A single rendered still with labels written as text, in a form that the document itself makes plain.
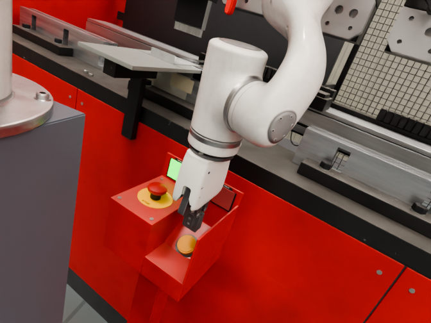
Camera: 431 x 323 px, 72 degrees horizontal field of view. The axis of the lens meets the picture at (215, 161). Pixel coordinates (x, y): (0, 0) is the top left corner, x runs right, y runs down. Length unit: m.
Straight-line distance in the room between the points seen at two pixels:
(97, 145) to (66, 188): 0.64
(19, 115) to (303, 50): 0.30
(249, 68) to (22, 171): 0.28
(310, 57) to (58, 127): 0.28
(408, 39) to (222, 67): 0.42
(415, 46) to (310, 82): 0.36
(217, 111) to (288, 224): 0.37
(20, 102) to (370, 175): 0.66
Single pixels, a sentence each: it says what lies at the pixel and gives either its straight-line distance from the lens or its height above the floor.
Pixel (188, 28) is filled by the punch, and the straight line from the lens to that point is 0.93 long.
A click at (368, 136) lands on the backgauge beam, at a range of 1.00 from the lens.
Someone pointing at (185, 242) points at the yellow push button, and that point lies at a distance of 0.61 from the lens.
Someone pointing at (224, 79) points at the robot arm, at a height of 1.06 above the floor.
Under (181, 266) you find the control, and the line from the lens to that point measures 0.60.
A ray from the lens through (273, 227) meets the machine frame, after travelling 0.71.
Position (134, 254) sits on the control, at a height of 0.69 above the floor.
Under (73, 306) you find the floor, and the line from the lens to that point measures 1.41.
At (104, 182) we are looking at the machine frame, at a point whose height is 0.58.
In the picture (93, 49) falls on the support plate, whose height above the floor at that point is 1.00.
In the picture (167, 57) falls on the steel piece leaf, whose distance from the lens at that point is 0.85.
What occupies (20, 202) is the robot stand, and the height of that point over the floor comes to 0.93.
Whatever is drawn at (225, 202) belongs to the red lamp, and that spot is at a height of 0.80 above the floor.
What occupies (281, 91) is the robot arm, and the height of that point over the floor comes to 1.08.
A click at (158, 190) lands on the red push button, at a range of 0.59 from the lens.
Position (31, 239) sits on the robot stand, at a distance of 0.38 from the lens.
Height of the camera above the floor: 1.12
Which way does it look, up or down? 24 degrees down
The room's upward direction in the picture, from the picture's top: 18 degrees clockwise
